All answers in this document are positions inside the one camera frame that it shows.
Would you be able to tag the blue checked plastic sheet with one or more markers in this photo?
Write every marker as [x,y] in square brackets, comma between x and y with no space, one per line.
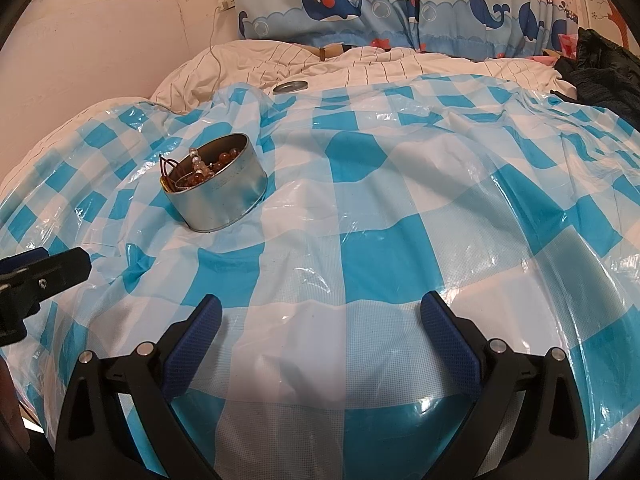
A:
[400,210]

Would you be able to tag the black clothing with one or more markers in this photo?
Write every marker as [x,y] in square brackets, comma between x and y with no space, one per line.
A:
[600,70]

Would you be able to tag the whale print curtain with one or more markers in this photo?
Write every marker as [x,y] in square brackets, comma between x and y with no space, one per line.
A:
[330,0]

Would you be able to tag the round silver tin lid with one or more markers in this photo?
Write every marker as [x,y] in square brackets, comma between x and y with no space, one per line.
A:
[290,87]

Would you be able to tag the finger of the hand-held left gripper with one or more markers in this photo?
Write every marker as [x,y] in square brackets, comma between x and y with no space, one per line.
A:
[22,260]
[62,272]

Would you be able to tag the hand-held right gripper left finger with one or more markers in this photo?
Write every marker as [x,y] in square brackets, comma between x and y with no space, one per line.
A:
[192,345]

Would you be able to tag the pink cloth item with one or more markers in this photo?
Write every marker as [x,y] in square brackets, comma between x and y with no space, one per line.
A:
[567,44]

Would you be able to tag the white quilt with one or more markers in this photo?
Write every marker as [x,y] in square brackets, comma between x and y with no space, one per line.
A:
[240,65]

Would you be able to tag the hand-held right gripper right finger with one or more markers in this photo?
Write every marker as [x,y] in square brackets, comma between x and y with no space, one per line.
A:
[450,340]

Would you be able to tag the round silver tin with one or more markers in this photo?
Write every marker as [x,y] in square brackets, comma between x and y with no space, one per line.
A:
[225,200]

